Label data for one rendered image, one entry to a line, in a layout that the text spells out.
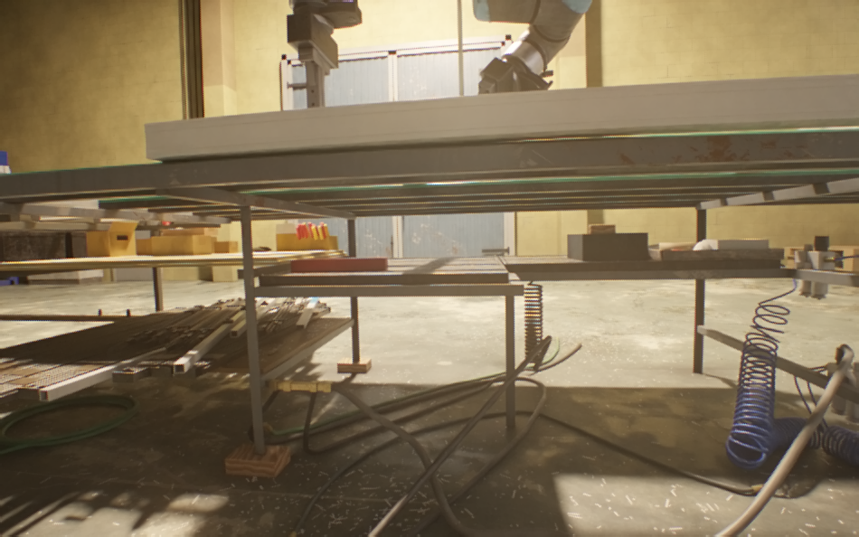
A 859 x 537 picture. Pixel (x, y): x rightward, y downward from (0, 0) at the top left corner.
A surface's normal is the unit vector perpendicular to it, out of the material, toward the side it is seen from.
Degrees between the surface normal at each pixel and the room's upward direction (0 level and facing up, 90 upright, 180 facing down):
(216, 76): 90
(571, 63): 90
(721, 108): 90
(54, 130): 90
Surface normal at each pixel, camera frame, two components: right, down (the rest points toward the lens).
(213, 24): -0.13, 0.07
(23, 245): 0.99, 0.01
